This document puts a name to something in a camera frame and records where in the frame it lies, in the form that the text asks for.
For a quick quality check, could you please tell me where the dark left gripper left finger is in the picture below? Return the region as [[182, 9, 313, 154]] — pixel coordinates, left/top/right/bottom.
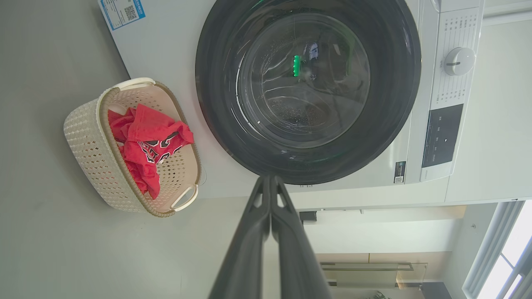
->
[[208, 174, 272, 299]]

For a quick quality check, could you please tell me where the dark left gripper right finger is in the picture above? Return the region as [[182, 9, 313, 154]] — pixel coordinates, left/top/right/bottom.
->
[[270, 175, 333, 299]]

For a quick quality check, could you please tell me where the red basketball jersey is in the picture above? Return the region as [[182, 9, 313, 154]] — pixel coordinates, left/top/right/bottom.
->
[[107, 104, 195, 200]]

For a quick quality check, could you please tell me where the round dark washing machine door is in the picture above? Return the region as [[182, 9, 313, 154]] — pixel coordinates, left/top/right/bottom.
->
[[195, 0, 422, 185]]

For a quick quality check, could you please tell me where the cream perforated laundry basket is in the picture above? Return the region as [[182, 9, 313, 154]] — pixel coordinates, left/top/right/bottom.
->
[[63, 77, 203, 218]]

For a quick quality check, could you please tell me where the white front-load washing machine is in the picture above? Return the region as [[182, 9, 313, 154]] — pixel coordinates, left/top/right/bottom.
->
[[98, 0, 486, 210]]

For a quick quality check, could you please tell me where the white framed window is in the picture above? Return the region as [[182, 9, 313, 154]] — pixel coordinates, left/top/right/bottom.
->
[[462, 200, 532, 299]]

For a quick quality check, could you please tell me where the white washer dial knob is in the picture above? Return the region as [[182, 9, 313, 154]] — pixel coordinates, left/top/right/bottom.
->
[[443, 47, 476, 76]]

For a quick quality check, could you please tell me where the blue energy label sticker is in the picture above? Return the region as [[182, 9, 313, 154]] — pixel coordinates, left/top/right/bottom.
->
[[100, 0, 146, 31]]

